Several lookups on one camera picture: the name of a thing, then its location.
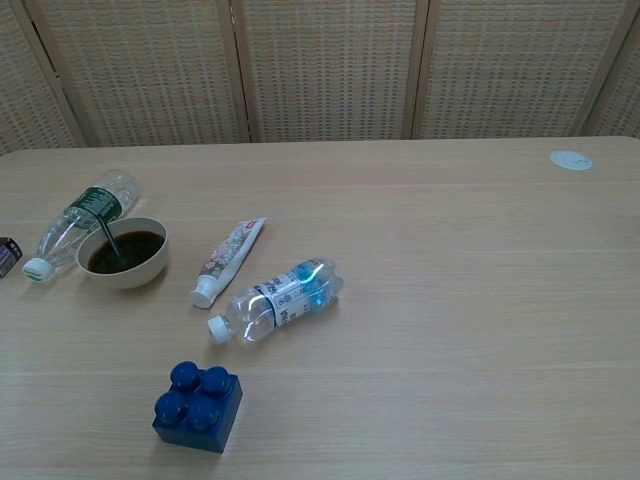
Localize beige bowl of dark liquid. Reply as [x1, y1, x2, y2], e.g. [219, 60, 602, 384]
[76, 216, 170, 291]

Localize clear bottle green label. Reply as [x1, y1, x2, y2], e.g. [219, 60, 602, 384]
[21, 169, 140, 284]

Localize black plastic spoon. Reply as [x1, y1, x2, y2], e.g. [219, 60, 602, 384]
[97, 215, 129, 269]

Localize white round grommet cover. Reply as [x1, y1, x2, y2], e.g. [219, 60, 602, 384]
[549, 149, 594, 172]

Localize woven wooden folding screen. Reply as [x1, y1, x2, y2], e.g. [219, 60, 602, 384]
[0, 0, 640, 156]

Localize clear bottle blue white label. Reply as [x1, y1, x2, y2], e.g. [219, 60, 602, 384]
[206, 256, 346, 345]

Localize blue building block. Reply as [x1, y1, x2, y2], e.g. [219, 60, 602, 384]
[151, 360, 244, 455]

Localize small black box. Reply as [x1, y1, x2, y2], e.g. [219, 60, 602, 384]
[0, 236, 24, 279]

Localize floral toothpaste tube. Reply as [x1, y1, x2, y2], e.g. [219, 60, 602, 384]
[188, 216, 267, 309]

